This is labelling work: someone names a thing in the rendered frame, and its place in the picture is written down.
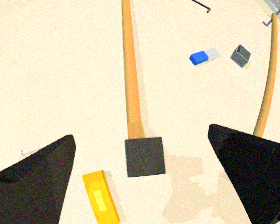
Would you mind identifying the long-handled scraper with black blade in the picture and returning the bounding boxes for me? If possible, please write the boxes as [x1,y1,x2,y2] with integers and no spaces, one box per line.
[121,0,167,177]

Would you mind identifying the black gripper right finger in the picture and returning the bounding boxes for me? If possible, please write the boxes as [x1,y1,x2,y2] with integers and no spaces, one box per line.
[208,124,280,224]

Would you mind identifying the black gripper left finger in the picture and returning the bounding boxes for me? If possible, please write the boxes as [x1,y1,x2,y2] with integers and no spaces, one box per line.
[0,133,76,224]

